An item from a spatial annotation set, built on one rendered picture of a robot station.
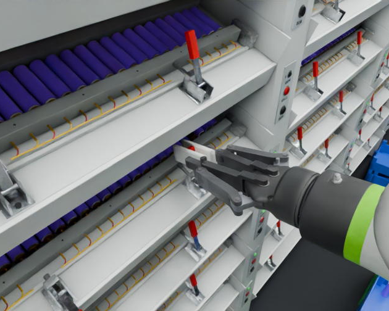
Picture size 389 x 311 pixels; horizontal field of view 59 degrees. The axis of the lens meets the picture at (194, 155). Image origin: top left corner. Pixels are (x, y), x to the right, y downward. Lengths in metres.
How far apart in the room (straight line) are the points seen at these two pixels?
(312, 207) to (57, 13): 0.31
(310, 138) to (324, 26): 0.39
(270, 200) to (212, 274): 0.52
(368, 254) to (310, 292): 1.18
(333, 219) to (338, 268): 1.28
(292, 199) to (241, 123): 0.30
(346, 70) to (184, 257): 0.68
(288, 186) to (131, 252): 0.25
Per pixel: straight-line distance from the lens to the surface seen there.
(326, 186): 0.41
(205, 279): 0.93
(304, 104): 0.87
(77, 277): 0.52
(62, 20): 0.32
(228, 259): 0.96
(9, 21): 0.29
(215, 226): 0.78
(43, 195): 0.37
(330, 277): 1.64
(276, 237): 1.26
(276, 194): 0.43
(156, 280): 0.71
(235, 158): 0.51
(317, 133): 1.11
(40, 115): 0.40
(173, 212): 0.57
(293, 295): 1.55
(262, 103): 0.66
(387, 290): 1.24
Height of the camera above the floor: 1.32
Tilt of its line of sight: 40 degrees down
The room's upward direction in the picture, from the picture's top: straight up
